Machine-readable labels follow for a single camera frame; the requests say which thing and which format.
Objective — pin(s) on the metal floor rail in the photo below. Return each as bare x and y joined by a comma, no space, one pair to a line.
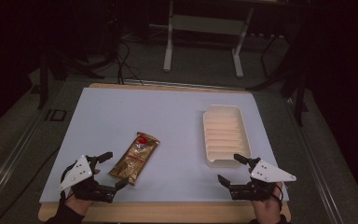
9,155
320,174

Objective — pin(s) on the wooden table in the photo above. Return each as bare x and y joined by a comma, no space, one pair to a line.
167,212

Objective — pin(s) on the person's right hand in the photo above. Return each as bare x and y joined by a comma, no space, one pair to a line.
267,210

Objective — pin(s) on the white metal stand frame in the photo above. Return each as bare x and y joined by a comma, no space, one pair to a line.
205,25

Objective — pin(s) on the black metal stand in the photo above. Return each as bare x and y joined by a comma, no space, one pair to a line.
43,81
295,77

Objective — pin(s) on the person's left hand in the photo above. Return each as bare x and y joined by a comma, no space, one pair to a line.
78,204

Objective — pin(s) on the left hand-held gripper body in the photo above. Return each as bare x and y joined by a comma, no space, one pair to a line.
77,174

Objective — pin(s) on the white table mat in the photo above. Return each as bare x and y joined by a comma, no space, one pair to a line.
167,118

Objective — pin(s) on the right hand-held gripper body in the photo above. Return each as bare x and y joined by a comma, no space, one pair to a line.
268,174

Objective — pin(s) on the white ribbed plastic tray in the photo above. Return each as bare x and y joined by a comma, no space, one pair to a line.
225,137

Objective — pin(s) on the black floor bracket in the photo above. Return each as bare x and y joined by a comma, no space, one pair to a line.
56,114

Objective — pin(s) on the gold snack packet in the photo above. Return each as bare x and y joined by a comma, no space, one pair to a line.
135,157

